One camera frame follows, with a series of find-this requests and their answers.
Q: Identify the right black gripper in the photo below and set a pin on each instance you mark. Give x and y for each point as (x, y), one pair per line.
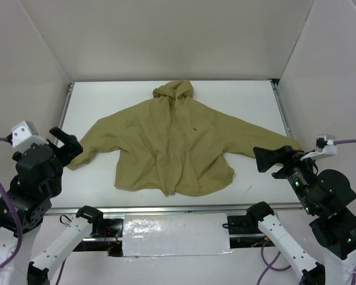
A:
(286, 162)

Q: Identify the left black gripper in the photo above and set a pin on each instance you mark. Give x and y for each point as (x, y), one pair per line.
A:
(59, 149)

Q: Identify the tan hooded zip jacket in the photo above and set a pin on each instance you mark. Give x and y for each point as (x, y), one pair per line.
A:
(174, 143)

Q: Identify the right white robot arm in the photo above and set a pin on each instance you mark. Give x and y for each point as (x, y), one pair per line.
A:
(336, 234)

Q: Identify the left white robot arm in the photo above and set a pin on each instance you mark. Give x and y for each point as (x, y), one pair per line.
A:
(21, 218)

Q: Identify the white foam front panel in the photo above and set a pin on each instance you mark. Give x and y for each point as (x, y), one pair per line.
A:
(175, 235)

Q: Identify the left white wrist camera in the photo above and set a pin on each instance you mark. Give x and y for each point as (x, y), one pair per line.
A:
(24, 135)

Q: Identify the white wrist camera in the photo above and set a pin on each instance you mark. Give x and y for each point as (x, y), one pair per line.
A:
(324, 148)
(24, 135)

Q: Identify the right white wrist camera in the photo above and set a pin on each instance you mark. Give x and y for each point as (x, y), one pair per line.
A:
(324, 148)

